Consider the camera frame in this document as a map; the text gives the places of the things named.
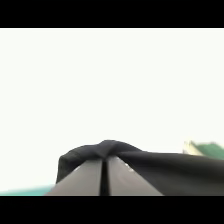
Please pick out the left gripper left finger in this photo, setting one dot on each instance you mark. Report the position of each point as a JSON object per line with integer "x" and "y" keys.
{"x": 83, "y": 180}

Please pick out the black garment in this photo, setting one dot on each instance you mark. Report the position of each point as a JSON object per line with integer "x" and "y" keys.
{"x": 180, "y": 171}

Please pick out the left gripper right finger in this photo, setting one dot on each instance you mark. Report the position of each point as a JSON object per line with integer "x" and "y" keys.
{"x": 128, "y": 181}

